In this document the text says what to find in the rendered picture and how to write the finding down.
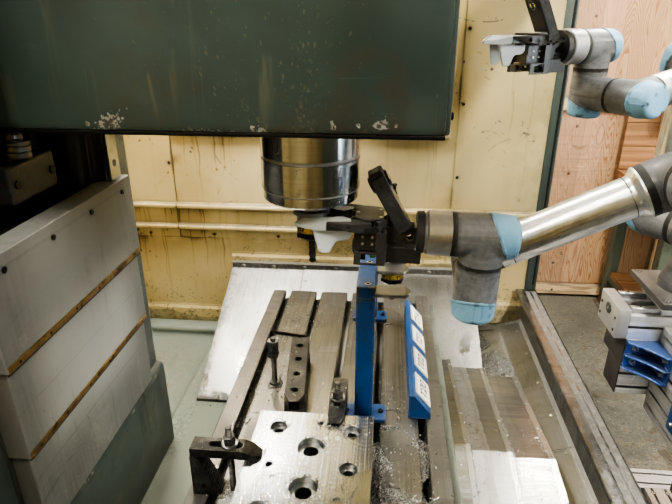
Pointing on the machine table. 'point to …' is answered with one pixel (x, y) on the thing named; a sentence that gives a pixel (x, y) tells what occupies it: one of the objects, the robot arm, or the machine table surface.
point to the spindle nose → (310, 172)
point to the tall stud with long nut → (273, 359)
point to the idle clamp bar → (294, 402)
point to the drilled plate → (286, 445)
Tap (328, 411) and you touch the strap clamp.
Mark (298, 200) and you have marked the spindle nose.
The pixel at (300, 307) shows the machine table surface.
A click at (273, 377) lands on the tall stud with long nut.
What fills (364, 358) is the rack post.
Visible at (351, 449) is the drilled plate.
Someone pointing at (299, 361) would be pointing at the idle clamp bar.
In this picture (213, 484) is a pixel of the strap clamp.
